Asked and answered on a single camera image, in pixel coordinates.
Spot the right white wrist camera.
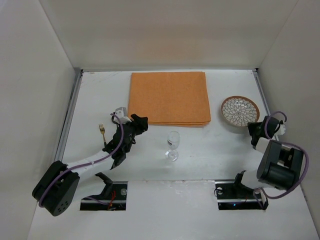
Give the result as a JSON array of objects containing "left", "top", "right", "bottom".
[{"left": 275, "top": 124, "right": 286, "bottom": 136}]

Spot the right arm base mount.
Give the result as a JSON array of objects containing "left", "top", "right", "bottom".
[{"left": 213, "top": 180, "right": 269, "bottom": 211}]

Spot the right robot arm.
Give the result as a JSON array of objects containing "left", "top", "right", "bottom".
[{"left": 233, "top": 116, "right": 308, "bottom": 194}]

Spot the patterned ceramic plate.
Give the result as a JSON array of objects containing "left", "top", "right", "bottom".
[{"left": 220, "top": 95, "right": 260, "bottom": 128}]

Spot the gold fork black handle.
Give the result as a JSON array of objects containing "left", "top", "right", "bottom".
[{"left": 98, "top": 123, "right": 107, "bottom": 146}]

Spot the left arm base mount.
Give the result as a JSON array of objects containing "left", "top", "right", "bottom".
[{"left": 79, "top": 181, "right": 128, "bottom": 212}]

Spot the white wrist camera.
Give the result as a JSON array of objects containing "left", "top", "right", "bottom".
[
  {"left": 114, "top": 107, "right": 128, "bottom": 119},
  {"left": 275, "top": 124, "right": 286, "bottom": 136}
]

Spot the orange cloth napkin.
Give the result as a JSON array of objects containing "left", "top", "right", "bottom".
[{"left": 128, "top": 71, "right": 211, "bottom": 126}]

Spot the clear wine glass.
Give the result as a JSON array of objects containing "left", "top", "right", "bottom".
[{"left": 165, "top": 131, "right": 180, "bottom": 162}]

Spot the aluminium table edge rail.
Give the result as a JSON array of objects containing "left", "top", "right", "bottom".
[{"left": 47, "top": 67, "right": 83, "bottom": 168}]

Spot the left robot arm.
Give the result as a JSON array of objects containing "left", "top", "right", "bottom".
[{"left": 31, "top": 113, "right": 149, "bottom": 217}]

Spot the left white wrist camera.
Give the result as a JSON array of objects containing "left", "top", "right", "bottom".
[{"left": 114, "top": 107, "right": 128, "bottom": 119}]

